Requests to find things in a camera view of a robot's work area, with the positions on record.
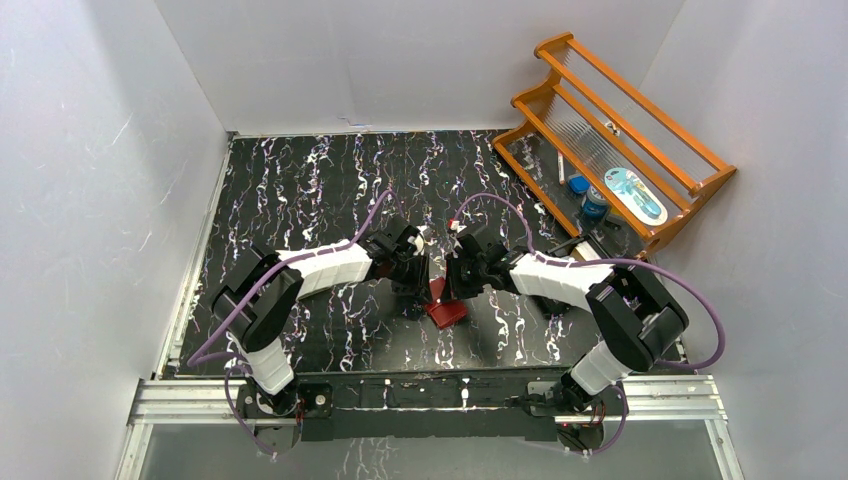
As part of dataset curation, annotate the red card holder wallet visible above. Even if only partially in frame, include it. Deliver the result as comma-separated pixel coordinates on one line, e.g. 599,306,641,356
424,277,468,330

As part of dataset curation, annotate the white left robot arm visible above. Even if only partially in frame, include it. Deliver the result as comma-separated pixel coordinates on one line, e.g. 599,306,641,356
210,216,432,416

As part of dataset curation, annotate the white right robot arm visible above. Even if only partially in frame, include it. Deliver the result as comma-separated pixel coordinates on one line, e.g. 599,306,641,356
442,226,689,414

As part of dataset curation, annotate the black plastic card box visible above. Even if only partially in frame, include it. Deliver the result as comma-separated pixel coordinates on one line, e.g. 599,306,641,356
531,236,602,320

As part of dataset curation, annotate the white pen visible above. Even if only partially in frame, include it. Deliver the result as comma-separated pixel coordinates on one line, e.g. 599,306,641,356
557,152,566,185

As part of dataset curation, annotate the small blue block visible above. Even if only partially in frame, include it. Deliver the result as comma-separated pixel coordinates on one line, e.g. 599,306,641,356
566,174,591,195

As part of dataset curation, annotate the orange wooden shelf rack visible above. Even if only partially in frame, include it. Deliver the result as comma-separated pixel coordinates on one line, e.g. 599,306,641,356
492,33,737,255

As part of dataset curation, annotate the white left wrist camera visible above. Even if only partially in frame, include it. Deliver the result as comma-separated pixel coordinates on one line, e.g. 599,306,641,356
408,226,429,256

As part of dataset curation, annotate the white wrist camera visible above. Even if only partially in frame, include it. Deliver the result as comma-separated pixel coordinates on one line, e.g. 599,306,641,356
448,219,465,252
408,226,429,256

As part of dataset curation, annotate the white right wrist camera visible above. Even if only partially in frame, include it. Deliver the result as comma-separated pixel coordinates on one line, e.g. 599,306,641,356
448,219,465,252

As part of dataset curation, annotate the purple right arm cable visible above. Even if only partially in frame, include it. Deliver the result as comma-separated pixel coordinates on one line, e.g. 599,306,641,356
450,193,727,457

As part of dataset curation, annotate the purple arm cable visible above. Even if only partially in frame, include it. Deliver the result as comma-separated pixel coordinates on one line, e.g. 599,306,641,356
450,193,727,457
186,189,399,458

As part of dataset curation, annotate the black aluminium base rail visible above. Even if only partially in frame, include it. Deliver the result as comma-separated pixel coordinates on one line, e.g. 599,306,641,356
129,367,727,456

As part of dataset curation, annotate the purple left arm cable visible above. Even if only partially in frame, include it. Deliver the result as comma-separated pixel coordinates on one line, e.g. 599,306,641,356
186,189,399,458

